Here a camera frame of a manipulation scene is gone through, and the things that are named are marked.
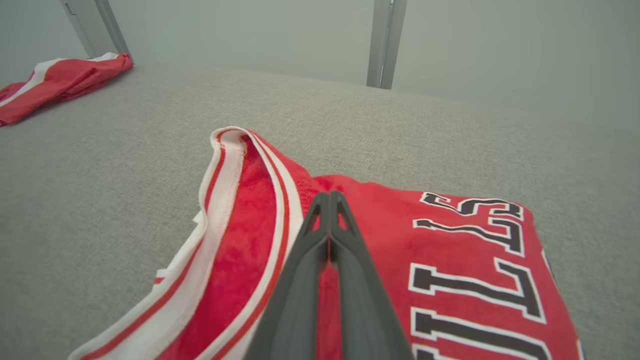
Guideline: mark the red shorts with white trim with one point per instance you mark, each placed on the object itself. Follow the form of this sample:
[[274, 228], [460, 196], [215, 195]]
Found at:
[[65, 80]]

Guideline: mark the red jersey with white sleeves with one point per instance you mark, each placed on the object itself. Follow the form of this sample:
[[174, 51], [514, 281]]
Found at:
[[450, 250]]

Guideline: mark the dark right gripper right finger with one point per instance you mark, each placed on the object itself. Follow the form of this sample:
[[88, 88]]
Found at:
[[365, 310]]

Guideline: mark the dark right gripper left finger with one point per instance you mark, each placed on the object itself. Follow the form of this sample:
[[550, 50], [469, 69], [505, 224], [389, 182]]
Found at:
[[295, 300]]

